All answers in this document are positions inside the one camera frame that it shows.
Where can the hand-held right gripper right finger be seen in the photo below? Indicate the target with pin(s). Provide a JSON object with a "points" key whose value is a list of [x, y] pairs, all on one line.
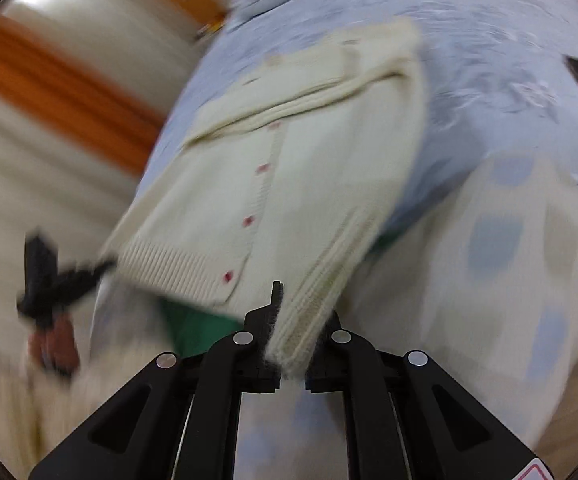
{"points": [[330, 360]]}

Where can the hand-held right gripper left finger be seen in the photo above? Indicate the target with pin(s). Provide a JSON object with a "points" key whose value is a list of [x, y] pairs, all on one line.
{"points": [[263, 350]]}

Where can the green cloth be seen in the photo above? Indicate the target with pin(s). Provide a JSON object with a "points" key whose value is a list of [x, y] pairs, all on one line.
{"points": [[196, 325]]}

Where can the orange wooden board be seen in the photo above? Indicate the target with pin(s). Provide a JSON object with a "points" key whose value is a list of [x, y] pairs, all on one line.
{"points": [[69, 90]]}

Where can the light blue bed sheet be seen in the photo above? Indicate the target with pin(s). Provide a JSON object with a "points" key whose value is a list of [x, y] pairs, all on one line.
{"points": [[484, 60]]}

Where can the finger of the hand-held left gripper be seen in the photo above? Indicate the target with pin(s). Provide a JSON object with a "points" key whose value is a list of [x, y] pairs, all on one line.
{"points": [[86, 275]]}

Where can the white blue-dotted blanket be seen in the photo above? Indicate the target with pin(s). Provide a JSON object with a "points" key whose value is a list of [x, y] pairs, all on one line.
{"points": [[469, 310]]}

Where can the cream knitted cardigan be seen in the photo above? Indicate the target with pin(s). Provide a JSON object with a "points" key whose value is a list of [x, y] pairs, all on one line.
{"points": [[299, 185]]}

